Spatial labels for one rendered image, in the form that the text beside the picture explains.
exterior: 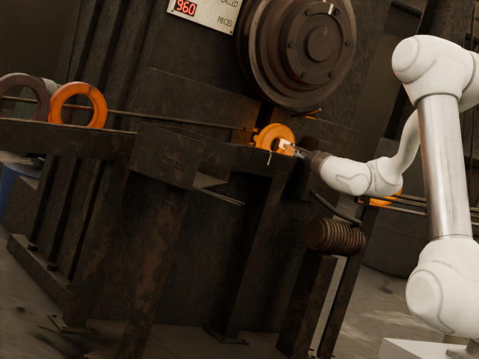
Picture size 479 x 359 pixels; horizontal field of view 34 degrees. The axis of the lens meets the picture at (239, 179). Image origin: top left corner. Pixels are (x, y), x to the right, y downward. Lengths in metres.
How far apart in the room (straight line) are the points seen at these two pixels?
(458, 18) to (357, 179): 4.76
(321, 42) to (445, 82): 0.78
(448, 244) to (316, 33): 1.08
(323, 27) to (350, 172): 0.54
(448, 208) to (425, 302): 0.24
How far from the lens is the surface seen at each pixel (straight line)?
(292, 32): 2.61
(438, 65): 2.00
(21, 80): 2.32
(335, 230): 2.82
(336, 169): 2.46
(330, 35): 2.70
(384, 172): 2.53
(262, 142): 2.74
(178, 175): 2.12
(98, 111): 2.42
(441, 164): 1.92
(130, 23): 2.81
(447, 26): 7.00
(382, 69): 11.46
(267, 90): 2.69
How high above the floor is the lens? 0.87
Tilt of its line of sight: 6 degrees down
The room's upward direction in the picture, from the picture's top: 17 degrees clockwise
